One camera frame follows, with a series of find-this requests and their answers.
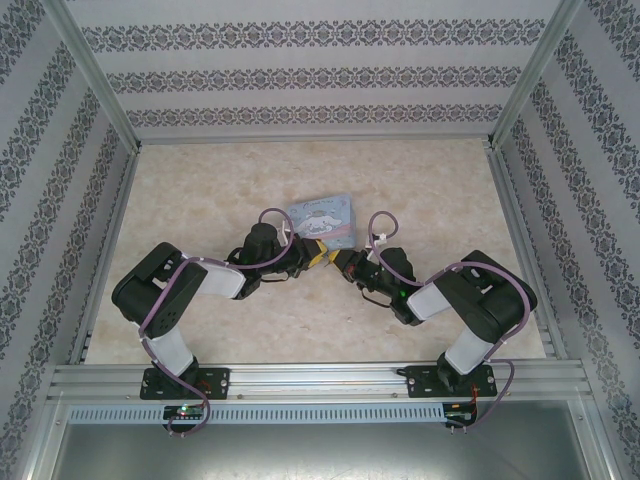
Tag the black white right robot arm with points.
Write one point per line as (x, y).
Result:
(480, 305)

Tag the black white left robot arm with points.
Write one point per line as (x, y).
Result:
(160, 300)

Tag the cartoon bunny print tin box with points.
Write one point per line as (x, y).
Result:
(322, 220)

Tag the small circuit board green light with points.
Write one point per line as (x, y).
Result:
(184, 412)

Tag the grey metal panel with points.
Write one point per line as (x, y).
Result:
(320, 452)

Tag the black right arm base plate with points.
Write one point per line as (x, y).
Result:
(417, 382)

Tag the aluminium mounting rail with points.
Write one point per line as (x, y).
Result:
(320, 380)

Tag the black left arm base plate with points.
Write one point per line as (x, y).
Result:
(220, 382)

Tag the aluminium side rail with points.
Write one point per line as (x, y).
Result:
(530, 250)

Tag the aluminium frame post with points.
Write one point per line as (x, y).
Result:
(532, 75)
(95, 75)

